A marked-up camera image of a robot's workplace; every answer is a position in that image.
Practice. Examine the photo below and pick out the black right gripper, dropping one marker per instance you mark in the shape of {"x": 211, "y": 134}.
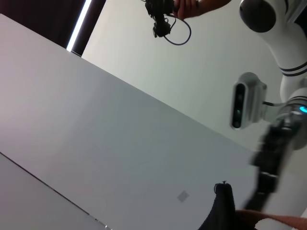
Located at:
{"x": 278, "y": 143}

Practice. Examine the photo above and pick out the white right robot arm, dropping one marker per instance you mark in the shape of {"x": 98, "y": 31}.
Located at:
{"x": 287, "y": 48}

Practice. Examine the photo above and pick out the bare person hand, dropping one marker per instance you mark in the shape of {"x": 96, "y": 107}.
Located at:
{"x": 192, "y": 7}

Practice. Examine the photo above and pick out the white light strip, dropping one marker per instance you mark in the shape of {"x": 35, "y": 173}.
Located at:
{"x": 79, "y": 25}

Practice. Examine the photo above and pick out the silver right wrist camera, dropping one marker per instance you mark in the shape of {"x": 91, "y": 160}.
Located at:
{"x": 247, "y": 100}

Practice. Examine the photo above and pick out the black handheld camera rig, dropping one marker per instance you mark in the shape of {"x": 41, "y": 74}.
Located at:
{"x": 160, "y": 16}

